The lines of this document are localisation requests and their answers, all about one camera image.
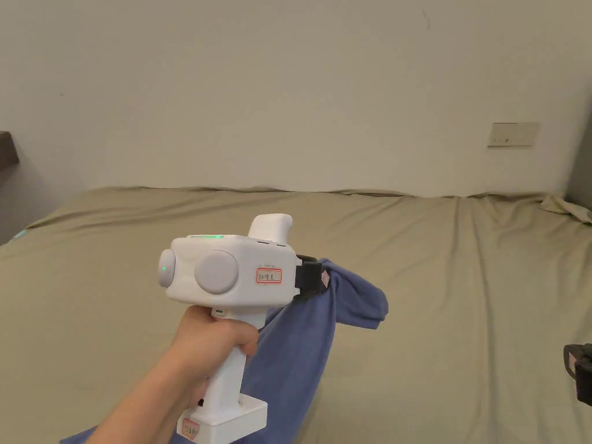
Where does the blue garment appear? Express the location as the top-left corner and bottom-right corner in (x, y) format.
(60, 257), (390, 444)

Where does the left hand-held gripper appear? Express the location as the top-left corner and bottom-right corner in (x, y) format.
(157, 213), (331, 443)

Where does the beige wall socket plate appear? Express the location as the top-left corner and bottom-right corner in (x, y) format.
(487, 122), (541, 149)

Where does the person's left hand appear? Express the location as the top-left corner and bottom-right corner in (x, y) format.
(165, 305), (260, 395)

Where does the grey padded headboard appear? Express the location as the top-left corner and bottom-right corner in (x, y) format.
(566, 147), (592, 212)

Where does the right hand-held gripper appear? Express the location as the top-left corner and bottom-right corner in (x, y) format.
(563, 343), (592, 404)

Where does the bed with beige sheet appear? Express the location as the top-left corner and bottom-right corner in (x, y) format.
(0, 186), (592, 444)

